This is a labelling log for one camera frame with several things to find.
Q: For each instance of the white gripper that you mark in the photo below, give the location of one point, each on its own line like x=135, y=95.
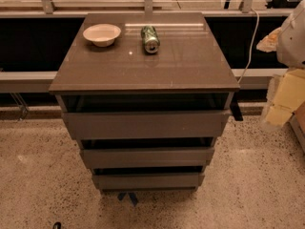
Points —
x=293, y=45

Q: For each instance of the grey top drawer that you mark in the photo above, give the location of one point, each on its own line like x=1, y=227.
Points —
x=85, y=126

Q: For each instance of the grey drawer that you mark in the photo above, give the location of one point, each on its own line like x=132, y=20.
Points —
x=148, y=181
x=85, y=126
x=155, y=157

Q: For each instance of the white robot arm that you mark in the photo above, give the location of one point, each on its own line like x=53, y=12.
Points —
x=291, y=41

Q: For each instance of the grey drawer cabinet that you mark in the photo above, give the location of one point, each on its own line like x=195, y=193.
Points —
x=189, y=73

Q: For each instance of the grey middle drawer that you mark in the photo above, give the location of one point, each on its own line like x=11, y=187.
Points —
x=155, y=157

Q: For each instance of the grey bottom drawer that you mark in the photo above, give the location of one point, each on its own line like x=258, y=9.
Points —
x=148, y=181

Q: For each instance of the green soda can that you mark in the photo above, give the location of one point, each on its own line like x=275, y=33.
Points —
x=150, y=39

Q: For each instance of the white bowl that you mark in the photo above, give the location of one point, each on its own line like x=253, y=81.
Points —
x=102, y=35

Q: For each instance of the blue tape cross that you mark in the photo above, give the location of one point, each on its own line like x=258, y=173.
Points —
x=132, y=197

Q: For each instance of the small black floor object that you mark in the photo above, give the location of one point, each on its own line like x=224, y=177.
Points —
x=57, y=225

